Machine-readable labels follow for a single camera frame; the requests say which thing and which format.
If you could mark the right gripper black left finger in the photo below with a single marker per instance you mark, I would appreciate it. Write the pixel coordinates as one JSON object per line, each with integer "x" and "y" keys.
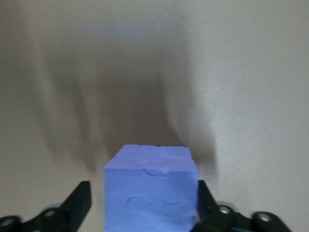
{"x": 70, "y": 212}

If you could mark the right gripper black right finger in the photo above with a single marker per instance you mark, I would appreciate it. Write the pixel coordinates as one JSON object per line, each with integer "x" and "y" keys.
{"x": 214, "y": 215}

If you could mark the purple foam cube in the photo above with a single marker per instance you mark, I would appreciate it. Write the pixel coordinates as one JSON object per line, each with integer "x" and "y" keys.
{"x": 149, "y": 193}

